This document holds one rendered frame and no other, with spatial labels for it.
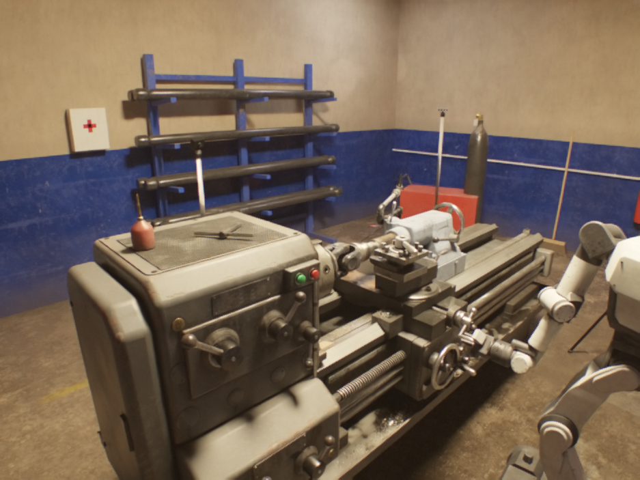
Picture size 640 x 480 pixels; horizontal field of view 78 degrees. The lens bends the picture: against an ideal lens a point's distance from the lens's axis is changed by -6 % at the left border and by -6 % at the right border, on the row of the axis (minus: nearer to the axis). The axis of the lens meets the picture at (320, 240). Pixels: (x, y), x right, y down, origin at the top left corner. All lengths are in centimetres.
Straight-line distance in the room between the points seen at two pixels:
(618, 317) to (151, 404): 139
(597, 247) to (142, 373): 141
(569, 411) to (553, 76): 469
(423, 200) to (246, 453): 395
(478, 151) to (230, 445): 407
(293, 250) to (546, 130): 494
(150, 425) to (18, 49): 351
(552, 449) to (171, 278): 146
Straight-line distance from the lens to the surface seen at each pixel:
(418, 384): 192
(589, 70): 583
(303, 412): 144
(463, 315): 188
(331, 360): 162
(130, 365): 112
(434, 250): 227
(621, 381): 166
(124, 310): 110
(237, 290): 118
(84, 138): 419
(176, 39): 469
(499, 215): 627
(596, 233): 161
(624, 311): 156
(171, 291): 110
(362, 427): 199
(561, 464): 191
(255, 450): 135
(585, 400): 176
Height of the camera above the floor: 174
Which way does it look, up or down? 18 degrees down
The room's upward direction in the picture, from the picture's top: straight up
